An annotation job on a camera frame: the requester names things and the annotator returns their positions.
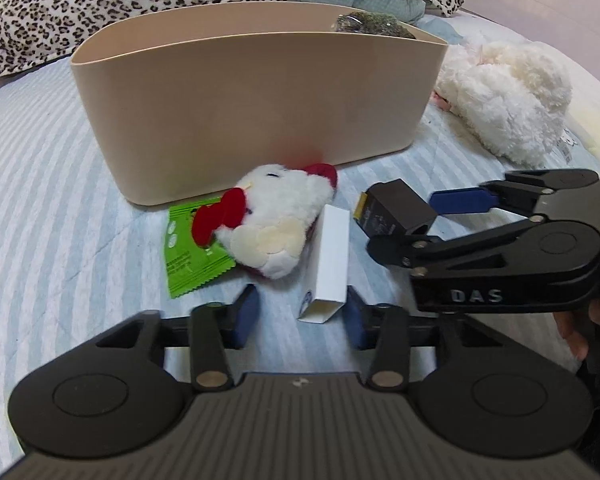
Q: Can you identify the green snack packet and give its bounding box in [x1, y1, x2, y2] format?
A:
[164, 199, 237, 301]

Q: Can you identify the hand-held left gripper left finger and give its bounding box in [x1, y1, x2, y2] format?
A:
[96, 284, 259, 394]

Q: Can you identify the small black box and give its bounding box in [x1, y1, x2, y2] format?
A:
[355, 178, 438, 242]

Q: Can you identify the small white box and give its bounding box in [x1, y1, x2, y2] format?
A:
[296, 204, 352, 325]

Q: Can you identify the beige plastic bin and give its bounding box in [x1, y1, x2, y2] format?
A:
[70, 1, 450, 207]

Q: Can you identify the dark green packet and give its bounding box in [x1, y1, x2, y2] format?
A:
[334, 10, 417, 40]

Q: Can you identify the blue striped bed sheet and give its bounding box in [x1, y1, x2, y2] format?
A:
[0, 7, 600, 441]

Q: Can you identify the teal pillow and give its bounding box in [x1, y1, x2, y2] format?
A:
[290, 0, 427, 25]

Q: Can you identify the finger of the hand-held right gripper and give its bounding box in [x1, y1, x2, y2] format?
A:
[428, 168, 600, 219]
[366, 215, 600, 281]

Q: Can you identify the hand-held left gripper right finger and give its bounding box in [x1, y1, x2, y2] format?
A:
[344, 285, 503, 392]

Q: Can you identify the person's right hand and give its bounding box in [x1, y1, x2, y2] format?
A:
[552, 294, 600, 362]

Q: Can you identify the fluffy white plush toy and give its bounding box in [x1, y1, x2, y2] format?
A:
[431, 40, 581, 170]

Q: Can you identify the white plush toy red bow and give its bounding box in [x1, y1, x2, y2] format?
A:
[191, 161, 339, 281]

